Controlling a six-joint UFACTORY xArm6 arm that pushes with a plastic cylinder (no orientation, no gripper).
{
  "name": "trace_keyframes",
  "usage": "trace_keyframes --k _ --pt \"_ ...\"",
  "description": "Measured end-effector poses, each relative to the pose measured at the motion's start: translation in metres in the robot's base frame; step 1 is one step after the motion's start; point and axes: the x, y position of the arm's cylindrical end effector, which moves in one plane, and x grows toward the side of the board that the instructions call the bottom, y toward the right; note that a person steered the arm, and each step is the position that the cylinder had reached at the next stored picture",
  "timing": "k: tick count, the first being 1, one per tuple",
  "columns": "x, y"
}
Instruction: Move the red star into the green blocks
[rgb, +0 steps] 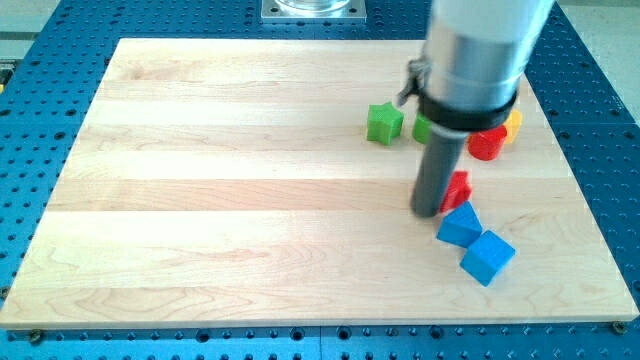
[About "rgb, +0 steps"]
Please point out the red star block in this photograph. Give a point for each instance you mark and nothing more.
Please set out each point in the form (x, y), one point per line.
(458, 191)

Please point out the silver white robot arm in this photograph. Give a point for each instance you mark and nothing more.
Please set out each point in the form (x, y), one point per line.
(468, 73)

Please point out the green star block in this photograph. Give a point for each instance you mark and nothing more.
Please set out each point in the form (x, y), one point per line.
(384, 123)

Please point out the wooden board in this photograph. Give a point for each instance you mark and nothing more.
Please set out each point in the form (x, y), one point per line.
(230, 183)

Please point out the green block behind tool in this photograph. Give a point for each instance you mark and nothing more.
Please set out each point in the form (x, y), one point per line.
(422, 129)

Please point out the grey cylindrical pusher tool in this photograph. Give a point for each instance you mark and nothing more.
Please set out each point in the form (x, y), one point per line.
(437, 166)

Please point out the blue triangular block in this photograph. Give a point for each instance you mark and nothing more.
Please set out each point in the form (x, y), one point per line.
(461, 227)

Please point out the red cylinder block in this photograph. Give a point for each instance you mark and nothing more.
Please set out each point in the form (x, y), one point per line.
(487, 145)

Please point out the blue cube block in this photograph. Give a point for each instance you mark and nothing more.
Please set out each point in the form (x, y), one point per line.
(486, 257)

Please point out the yellow block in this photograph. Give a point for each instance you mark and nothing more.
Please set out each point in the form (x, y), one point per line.
(513, 125)

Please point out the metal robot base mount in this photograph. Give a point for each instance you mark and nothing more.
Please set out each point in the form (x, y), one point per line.
(287, 11)

